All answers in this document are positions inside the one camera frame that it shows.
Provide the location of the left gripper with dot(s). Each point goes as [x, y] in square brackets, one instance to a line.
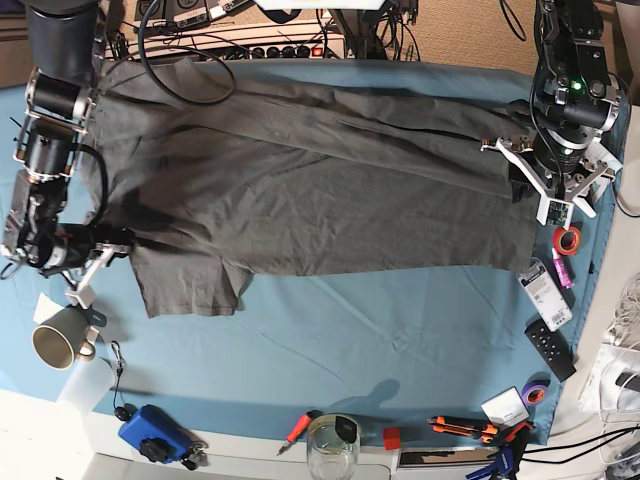
[550, 167]

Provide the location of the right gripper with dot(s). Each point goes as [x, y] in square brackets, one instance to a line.
[78, 252]

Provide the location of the grey T-shirt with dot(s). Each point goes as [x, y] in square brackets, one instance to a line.
[297, 179]

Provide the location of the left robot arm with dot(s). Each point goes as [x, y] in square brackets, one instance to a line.
[573, 101]

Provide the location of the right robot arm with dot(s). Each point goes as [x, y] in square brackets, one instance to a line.
[67, 40]

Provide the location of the red tape roll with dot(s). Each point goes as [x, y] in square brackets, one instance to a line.
[567, 241]

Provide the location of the rolled white paper sheets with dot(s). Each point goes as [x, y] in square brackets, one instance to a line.
[602, 167]

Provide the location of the purple glue tube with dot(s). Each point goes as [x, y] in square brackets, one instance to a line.
[561, 270]

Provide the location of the white paper slip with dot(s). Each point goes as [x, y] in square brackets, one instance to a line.
[45, 309]

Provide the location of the white packaged box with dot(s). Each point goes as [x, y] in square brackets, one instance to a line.
[545, 295]

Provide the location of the olive ceramic mug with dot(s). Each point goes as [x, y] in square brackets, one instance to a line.
[62, 339]

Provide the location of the black remote control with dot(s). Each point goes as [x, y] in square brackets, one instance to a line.
[553, 349]

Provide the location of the blue clamp block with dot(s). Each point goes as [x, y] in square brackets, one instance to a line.
[158, 438]

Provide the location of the purple tape roll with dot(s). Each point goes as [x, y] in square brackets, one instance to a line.
[534, 392]

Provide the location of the blue table cloth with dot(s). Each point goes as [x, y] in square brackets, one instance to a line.
[391, 347]

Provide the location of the white small card box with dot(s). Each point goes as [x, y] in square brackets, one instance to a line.
[505, 409]

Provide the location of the orange black utility knife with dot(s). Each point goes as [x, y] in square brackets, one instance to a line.
[471, 428]

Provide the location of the blue clamp bottom right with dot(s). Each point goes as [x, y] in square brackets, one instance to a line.
[505, 463]

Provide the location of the small red cube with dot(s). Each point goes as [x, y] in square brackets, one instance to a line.
[392, 439]

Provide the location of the clear glass jar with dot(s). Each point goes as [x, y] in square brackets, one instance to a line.
[333, 447]

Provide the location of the red handled screwdriver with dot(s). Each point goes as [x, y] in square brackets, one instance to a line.
[300, 427]

